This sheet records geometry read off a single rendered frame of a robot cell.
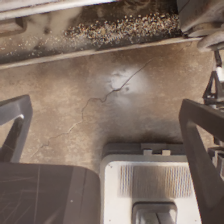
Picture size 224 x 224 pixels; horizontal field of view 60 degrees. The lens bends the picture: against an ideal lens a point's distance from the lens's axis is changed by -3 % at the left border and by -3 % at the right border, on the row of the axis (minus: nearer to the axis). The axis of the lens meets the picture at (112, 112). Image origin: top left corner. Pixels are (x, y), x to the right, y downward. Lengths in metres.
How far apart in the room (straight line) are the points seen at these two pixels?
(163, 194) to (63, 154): 0.59
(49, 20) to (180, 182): 0.87
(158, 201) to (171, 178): 0.13
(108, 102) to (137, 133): 0.25
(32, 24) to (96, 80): 0.49
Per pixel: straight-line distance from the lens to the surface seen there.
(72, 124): 1.17
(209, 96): 0.59
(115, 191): 0.99
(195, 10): 0.56
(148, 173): 0.96
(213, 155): 0.61
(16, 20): 0.78
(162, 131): 1.19
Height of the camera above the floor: 1.13
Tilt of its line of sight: 84 degrees down
